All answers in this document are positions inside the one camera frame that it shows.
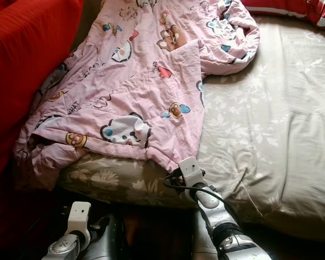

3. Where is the silver left robot leg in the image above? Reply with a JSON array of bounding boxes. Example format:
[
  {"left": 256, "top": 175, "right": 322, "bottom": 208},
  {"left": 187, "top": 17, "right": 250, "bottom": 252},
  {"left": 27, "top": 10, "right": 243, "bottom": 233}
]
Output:
[{"left": 86, "top": 213, "right": 126, "bottom": 260}]

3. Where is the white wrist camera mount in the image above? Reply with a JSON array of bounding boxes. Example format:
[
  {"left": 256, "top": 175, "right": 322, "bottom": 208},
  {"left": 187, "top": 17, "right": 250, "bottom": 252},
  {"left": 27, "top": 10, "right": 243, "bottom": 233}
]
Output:
[
  {"left": 177, "top": 155, "right": 207, "bottom": 189},
  {"left": 67, "top": 201, "right": 93, "bottom": 240}
]

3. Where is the red white blue bolster pillow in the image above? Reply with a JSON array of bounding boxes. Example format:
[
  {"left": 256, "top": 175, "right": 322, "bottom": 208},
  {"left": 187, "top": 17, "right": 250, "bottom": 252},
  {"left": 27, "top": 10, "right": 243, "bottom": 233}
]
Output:
[{"left": 240, "top": 0, "right": 325, "bottom": 34}]

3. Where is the red fabric sofa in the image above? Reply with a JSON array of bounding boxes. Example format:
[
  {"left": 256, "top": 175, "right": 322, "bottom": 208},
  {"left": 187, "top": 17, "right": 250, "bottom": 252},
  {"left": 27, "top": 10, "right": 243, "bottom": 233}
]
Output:
[{"left": 0, "top": 0, "right": 85, "bottom": 244}]

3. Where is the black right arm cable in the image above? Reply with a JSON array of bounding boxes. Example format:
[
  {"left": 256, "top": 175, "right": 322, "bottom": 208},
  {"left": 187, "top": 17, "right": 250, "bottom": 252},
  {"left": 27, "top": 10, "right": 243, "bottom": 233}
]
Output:
[{"left": 164, "top": 173, "right": 250, "bottom": 223}]

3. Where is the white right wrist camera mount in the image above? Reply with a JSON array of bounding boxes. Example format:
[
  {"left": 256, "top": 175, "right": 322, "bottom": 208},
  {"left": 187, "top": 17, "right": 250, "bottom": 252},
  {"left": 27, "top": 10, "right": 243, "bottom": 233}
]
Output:
[{"left": 177, "top": 155, "right": 207, "bottom": 189}]

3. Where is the bed with beige floral sheet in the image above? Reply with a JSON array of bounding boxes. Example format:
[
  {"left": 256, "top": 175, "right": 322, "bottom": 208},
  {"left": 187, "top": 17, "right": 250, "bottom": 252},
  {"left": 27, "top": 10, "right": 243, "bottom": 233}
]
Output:
[{"left": 57, "top": 14, "right": 325, "bottom": 239}]

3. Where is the pink cartoon print quilt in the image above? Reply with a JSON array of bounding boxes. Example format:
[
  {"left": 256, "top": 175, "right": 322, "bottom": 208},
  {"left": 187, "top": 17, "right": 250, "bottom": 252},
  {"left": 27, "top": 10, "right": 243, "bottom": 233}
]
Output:
[{"left": 12, "top": 0, "right": 261, "bottom": 191}]

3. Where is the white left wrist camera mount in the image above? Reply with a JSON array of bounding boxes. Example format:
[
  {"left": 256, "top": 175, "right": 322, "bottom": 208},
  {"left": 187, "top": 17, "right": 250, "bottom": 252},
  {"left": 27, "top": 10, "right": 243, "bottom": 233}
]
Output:
[{"left": 67, "top": 201, "right": 93, "bottom": 240}]

